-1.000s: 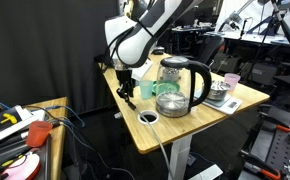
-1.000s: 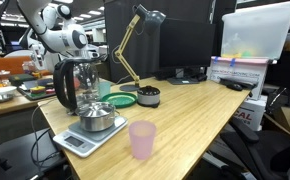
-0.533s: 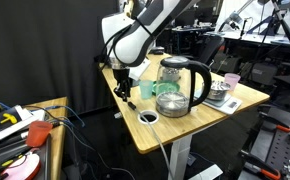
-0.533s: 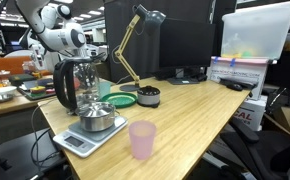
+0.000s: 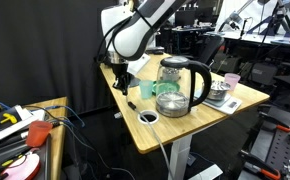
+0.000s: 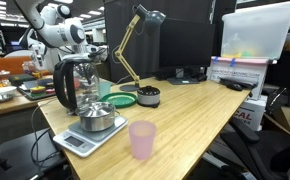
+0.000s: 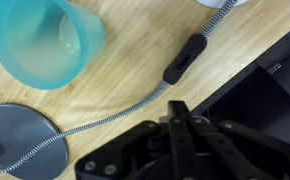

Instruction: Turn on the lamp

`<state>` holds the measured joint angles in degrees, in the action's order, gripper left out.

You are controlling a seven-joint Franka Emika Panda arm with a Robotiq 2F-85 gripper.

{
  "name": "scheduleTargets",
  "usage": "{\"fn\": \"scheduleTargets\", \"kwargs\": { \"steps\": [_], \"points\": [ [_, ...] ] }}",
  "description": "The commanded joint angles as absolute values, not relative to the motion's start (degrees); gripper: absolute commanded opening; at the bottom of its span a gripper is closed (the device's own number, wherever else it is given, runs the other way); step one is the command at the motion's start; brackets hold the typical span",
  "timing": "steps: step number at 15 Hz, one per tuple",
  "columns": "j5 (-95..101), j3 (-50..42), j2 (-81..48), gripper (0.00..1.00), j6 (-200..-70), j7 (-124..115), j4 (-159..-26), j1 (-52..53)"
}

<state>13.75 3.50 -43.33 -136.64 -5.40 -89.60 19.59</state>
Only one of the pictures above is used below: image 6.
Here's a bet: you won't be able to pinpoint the teal plastic cup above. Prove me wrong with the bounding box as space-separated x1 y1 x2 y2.
98 81 112 100

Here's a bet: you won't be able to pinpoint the orange panel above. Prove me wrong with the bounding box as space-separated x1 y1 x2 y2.
0 55 51 83

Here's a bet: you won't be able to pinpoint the white box red letters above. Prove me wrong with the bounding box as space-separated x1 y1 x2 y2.
233 94 269 132

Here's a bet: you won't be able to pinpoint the glass jar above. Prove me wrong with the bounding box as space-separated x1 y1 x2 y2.
0 69 12 87

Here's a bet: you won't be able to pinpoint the yellow sponge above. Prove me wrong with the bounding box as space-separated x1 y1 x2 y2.
29 85 47 95

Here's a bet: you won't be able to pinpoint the clear plastic storage bin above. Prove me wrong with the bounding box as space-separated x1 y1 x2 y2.
220 0 290 61

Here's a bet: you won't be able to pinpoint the pink plastic cup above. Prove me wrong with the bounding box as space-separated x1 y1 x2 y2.
128 120 157 161

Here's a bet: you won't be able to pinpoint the round steel black container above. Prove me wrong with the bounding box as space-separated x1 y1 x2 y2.
136 85 162 109

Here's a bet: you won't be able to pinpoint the black computer monitor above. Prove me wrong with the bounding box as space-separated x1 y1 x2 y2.
158 17 217 85

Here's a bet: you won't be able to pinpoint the glass electric kettle black handle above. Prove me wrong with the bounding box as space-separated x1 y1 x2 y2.
53 54 101 116

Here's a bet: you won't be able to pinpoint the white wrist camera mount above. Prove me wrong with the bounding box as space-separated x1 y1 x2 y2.
86 44 108 63

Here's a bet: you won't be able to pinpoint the black computer mouse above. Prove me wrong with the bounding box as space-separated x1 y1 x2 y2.
226 82 244 92

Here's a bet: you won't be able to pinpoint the black tray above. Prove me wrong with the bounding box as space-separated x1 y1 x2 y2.
17 78 58 101

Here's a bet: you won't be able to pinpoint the black bar shaped device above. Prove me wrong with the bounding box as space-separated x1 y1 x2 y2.
219 77 257 91

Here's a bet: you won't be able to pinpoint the black padded office chair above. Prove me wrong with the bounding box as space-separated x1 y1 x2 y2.
218 116 290 180

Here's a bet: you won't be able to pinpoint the green plastic plate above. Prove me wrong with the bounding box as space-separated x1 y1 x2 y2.
99 91 139 109

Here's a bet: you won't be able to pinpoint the black curtain backdrop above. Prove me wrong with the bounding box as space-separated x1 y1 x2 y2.
103 0 238 84

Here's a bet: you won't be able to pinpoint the white kitchen scale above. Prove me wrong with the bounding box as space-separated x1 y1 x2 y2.
52 114 129 158

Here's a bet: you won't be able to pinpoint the black perforated table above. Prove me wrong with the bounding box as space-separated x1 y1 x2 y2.
0 128 69 180

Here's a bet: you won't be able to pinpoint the white printed cardboard box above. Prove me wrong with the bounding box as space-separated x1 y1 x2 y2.
207 56 272 101

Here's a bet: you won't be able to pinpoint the white bowl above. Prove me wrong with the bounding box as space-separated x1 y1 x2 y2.
0 85 18 104

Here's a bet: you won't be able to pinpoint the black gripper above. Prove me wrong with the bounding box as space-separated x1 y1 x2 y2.
79 60 96 80

